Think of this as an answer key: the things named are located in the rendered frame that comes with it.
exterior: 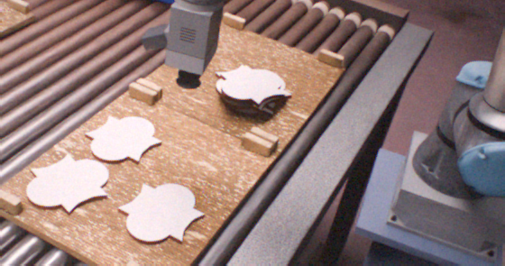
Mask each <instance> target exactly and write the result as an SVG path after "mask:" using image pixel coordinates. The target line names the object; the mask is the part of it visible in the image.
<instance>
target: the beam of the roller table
mask: <svg viewBox="0 0 505 266"><path fill-rule="evenodd" d="M433 34H434V32H432V31H430V30H428V29H425V28H422V27H419V26H416V25H415V24H413V23H405V24H404V25H403V27H402V28H401V30H400V31H399V33H398V34H397V35H396V37H395V38H394V39H393V41H392V42H391V43H390V45H389V47H388V48H387V49H386V51H384V52H383V54H382V55H381V56H380V57H379V58H378V60H377V61H376V63H375V64H374V65H373V67H372V68H371V70H370V71H369V72H368V74H367V75H366V76H365V78H364V79H363V81H362V82H361V84H360V85H359V86H358V88H356V89H355V91H354V92H353V94H352V95H351V97H350V98H349V99H348V100H347V101H346V102H345V104H344V105H343V107H342V109H341V111H340V112H339V114H338V115H337V116H336V118H335V119H334V121H333V122H332V123H331V124H330V125H329V126H328V128H327V129H326V131H325V132H324V134H323V135H322V136H321V137H320V138H319V139H318V141H317V142H316V144H315V145H314V147H313V148H312V149H311V151H310V152H309V153H308V155H307V156H306V158H305V159H304V160H303V161H302V162H301V164H300V165H299V168H298V169H297V171H296V172H294V174H293V175H292V176H291V178H290V179H289V181H288V182H287V184H286V185H285V186H284V188H283V189H282V190H281V192H280V193H279V194H278V196H277V197H276V198H275V199H274V201H273V202H272V203H271V205H270V206H269V208H268V209H266V211H265V212H264V214H263V215H262V218H261V219H260V221H259V222H258V223H257V225H256V226H255V227H254V228H253V230H252V231H251V232H250V234H249V235H248V236H247V238H246V239H245V240H244V242H243V243H242V245H241V246H240V247H239V249H238V250H237V251H236V252H235V253H234V255H233V256H232V258H231V259H230V260H229V262H228V263H227V264H226V266H294V264H295V263H296V261H297V260H298V257H299V256H300V255H301V253H303V251H304V250H305V248H306V246H307V243H308V241H309V239H310V238H311V236H312V234H313V233H314V232H315V230H316V229H317V227H318V225H319V223H320V222H321V220H322V218H323V217H324V215H325V214H326V212H327V211H328V209H329V207H330V206H331V205H332V203H333V202H334V200H335V198H336V196H337V195H338V193H339V191H340V190H341V188H342V187H343V185H344V183H345V180H346V179H347V177H348V176H349V175H350V173H351V172H352V170H353V168H354V166H355V165H356V163H357V161H358V160H359V159H360V157H361V156H362V154H363V152H364V150H365V149H366V147H367V145H368V144H369V142H370V141H371V139H372V137H373V136H374V135H375V134H376V132H377V131H378V129H379V127H380V126H381V123H382V122H383V120H384V119H385V117H386V115H387V114H388V112H389V111H390V109H391V108H392V106H393V104H394V103H395V101H396V99H397V98H398V97H399V93H400V92H401V90H402V88H404V86H405V85H406V83H407V81H408V80H409V77H410V76H411V74H412V73H413V71H414V69H415V68H416V66H417V64H418V63H419V62H420V60H421V58H422V57H423V55H424V53H425V52H426V50H427V49H428V46H429V43H430V42H431V39H432V37H433Z"/></svg>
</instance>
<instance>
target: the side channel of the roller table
mask: <svg viewBox="0 0 505 266"><path fill-rule="evenodd" d="M321 1H324V2H327V3H328V4H329V6H330V11H331V10H333V9H335V8H336V7H342V8H344V9H345V11H346V17H347V16H348V15H350V14H352V13H357V14H359V15H360V16H361V17H362V22H363V21H365V20H367V19H368V18H373V19H375V20H377V22H378V24H379V28H378V30H379V29H380V28H381V27H382V26H383V25H384V24H391V25H393V26H394V27H395V29H396V34H395V36H394V38H395V37H396V35H397V34H398V33H399V31H400V30H401V28H402V27H403V25H404V24H405V23H406V21H407V18H408V15H409V10H408V9H405V8H402V7H401V8H399V7H397V6H394V5H389V4H387V3H384V2H382V1H379V0H314V5H315V4H317V3H319V2H321ZM346 17H345V18H346ZM378 30H377V31H378Z"/></svg>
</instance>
